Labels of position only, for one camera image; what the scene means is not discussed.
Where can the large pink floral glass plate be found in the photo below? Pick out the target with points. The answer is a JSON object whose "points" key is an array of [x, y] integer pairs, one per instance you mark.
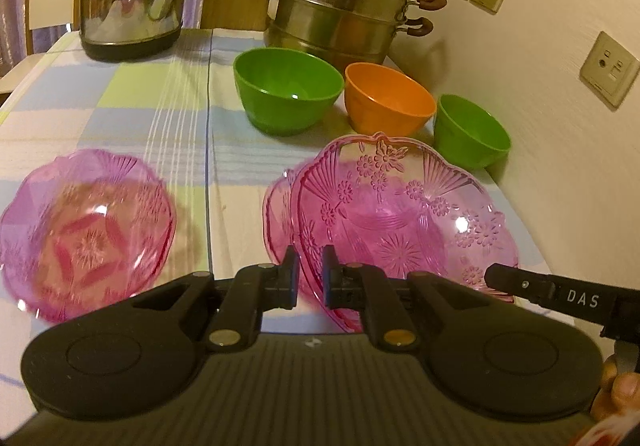
{"points": [[400, 221]]}

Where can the person's red white clothing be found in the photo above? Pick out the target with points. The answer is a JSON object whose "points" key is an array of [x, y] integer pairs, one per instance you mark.
{"points": [[607, 433]]}

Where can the orange plastic bowl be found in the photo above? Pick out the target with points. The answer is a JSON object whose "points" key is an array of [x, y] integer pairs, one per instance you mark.
{"points": [[387, 99]]}

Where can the large green plastic bowl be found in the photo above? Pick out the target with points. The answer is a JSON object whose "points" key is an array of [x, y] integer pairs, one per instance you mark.
{"points": [[287, 81]]}

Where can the checkered tablecloth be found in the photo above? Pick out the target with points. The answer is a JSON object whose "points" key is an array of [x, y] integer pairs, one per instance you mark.
{"points": [[150, 126]]}

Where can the white wooden chair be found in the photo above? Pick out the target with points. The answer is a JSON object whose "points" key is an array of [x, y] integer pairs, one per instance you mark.
{"points": [[52, 1]]}

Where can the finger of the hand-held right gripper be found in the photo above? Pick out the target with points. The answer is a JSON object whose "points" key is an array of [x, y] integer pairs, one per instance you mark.
{"points": [[515, 282]]}

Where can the person's right hand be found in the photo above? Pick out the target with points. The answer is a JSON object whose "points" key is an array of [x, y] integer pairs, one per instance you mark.
{"points": [[625, 393]]}

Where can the small green plastic bowl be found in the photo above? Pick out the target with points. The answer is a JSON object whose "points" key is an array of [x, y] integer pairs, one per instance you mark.
{"points": [[470, 131]]}

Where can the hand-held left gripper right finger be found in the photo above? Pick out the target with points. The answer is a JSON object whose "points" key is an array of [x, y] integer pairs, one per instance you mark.
{"points": [[328, 277]]}

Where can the beige wall data socket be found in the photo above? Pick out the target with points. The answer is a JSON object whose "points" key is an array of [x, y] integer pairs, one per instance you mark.
{"points": [[610, 69]]}

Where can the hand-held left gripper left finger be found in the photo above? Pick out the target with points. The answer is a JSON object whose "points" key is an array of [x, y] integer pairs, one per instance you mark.
{"points": [[294, 277]]}

